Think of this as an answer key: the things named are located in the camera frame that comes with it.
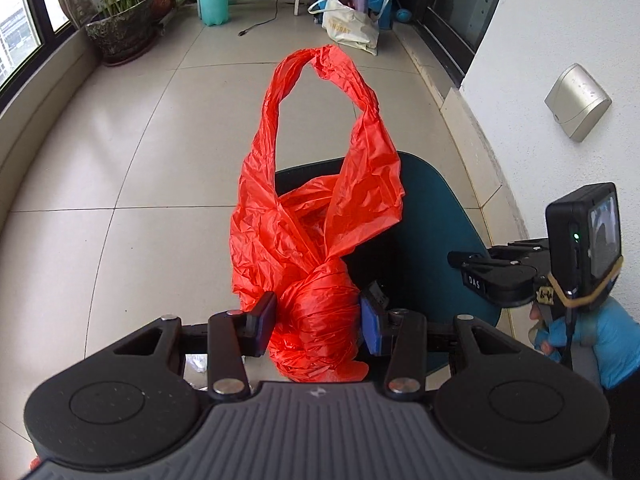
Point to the white shopping bag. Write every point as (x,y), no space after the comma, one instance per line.
(350,27)

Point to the glazed flower pot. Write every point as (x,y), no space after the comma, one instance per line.
(122,30)

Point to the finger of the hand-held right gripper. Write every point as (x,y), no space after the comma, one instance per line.
(500,282)

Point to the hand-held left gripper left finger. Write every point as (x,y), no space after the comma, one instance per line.
(261,327)

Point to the red flower pot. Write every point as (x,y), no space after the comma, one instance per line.
(164,2)

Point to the person's right hand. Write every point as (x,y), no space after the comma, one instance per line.
(545,342)

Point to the teal trash bin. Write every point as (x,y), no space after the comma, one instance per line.
(430,220)

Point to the red plastic bag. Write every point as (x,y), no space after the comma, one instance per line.
(310,305)

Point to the dark sliding door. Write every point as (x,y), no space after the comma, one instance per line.
(455,5)

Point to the dark framed window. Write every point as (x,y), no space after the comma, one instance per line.
(30,10)

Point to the silver wall box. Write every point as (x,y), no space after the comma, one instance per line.
(577,102)

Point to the blue ball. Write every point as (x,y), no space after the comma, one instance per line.
(404,15)

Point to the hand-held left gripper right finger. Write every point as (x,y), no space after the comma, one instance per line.
(372,325)

